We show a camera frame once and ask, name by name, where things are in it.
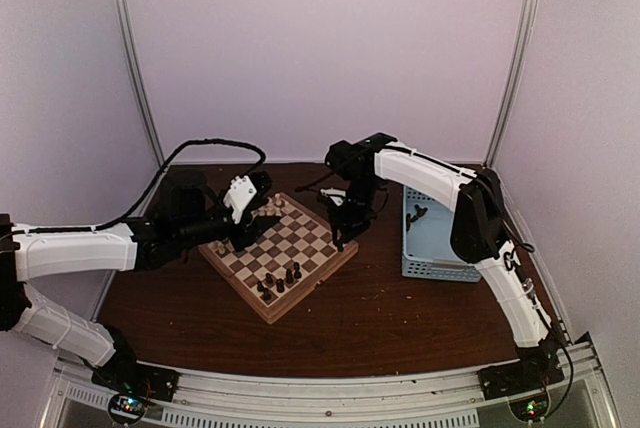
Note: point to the pile of dark chess pieces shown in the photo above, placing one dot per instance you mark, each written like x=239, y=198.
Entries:
x=411, y=218

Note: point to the wooden chess board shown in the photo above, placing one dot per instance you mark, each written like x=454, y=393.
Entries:
x=300, y=236

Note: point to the light blue plastic basket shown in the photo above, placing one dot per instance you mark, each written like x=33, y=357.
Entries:
x=426, y=252

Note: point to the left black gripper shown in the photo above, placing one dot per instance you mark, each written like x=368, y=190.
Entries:
x=247, y=236

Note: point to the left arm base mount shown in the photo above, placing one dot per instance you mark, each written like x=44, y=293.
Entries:
x=147, y=383

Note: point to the aluminium frame post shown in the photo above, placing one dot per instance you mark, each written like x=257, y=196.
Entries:
x=136, y=79
x=524, y=32

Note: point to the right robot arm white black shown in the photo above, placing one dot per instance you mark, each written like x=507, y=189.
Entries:
x=480, y=235

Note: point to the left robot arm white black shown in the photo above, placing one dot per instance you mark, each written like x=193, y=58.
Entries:
x=189, y=213

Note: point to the row of white chess pieces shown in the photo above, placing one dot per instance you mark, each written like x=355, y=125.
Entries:
x=274, y=205

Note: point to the front aluminium rail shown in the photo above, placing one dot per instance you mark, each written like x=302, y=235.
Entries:
x=451, y=398

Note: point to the right aluminium frame post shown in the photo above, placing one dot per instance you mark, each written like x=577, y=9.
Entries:
x=524, y=32

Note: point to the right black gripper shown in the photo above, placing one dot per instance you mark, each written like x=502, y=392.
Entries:
x=349, y=224

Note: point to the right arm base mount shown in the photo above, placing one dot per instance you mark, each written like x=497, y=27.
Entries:
x=518, y=377

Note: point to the left aluminium frame post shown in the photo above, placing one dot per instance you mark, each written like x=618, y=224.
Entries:
x=136, y=79

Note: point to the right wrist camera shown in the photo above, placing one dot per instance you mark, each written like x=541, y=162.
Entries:
x=332, y=195

